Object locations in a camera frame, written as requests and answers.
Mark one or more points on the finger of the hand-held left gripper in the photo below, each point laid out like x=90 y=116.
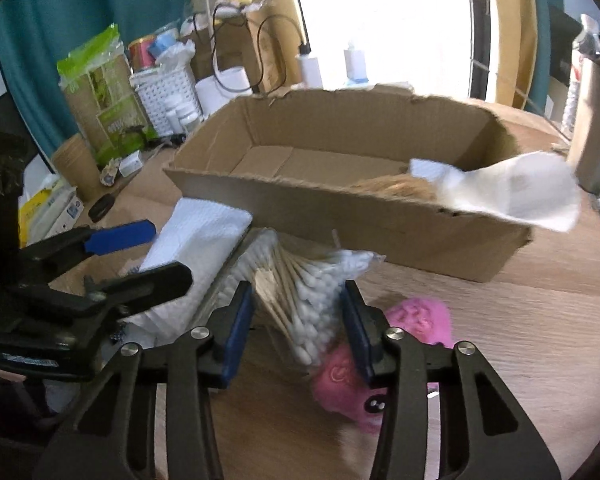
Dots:
x=155 y=280
x=120 y=237

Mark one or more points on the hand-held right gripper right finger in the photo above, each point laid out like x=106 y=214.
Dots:
x=358 y=340

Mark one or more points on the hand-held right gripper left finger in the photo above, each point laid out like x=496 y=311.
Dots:
x=237 y=332

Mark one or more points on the pink plush toy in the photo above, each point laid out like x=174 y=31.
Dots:
x=340 y=375

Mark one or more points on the white towel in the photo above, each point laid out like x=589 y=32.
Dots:
x=200 y=230

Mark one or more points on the bag of cotton swabs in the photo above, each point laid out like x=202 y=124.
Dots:
x=310 y=290

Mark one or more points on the brown cardboard box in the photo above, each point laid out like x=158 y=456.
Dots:
x=330 y=125

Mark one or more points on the white tissue paper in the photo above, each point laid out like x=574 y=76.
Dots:
x=520 y=195

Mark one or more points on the black plastic object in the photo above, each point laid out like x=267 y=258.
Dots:
x=100 y=206

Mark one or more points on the crumpled white wrapper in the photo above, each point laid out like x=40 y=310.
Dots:
x=110 y=174

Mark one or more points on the white yellow carton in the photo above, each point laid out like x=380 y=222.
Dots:
x=45 y=205

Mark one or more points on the small white box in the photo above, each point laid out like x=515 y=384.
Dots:
x=131 y=162

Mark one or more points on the white medicine bottle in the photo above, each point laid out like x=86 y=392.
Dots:
x=187 y=116

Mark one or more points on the green paper cup package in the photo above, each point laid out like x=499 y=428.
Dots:
x=105 y=95

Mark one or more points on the white woven plastic basket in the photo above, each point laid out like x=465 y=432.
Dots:
x=165 y=90

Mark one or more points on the white desk lamp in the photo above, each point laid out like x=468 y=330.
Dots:
x=225 y=92

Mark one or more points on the red can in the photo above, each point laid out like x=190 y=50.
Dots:
x=141 y=55

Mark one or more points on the blue plastic packet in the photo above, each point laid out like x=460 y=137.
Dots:
x=162 y=45

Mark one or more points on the brown paper bag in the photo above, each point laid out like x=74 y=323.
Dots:
x=240 y=45

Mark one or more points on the teal curtain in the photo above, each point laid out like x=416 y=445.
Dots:
x=540 y=25
x=55 y=10

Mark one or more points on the yellow curtain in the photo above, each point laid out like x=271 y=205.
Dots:
x=515 y=35
x=280 y=10

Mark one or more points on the stainless steel tumbler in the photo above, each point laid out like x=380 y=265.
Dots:
x=595 y=125

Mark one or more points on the clear water bottle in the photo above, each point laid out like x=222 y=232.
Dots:
x=577 y=85

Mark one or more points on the black television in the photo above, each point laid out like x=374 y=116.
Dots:
x=560 y=60

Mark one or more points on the black door frame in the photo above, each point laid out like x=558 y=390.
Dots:
x=480 y=25

